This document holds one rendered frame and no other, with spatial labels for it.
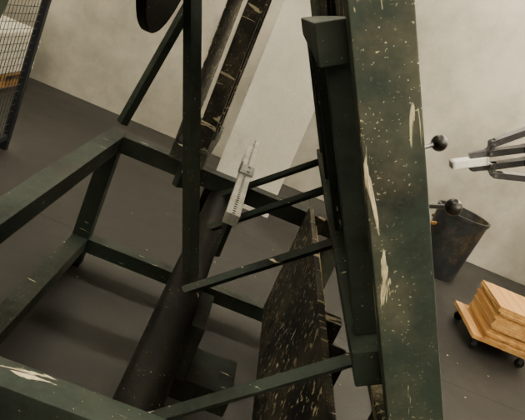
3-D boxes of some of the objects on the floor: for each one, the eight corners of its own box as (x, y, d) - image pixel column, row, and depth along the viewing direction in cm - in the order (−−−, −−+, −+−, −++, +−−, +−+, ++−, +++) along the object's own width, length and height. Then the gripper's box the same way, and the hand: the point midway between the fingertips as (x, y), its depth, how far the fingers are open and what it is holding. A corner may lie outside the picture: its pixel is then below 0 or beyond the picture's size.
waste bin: (463, 292, 596) (497, 232, 577) (411, 270, 593) (443, 209, 575) (451, 270, 648) (482, 214, 629) (402, 250, 645) (432, 193, 627)
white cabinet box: (267, 217, 565) (366, -8, 506) (207, 192, 562) (299, -37, 503) (271, 200, 622) (360, -4, 563) (216, 177, 620) (300, -31, 561)
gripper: (585, 117, 116) (453, 134, 118) (585, 186, 120) (457, 201, 122) (568, 112, 124) (444, 127, 126) (568, 176, 127) (447, 191, 129)
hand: (468, 162), depth 124 cm, fingers closed
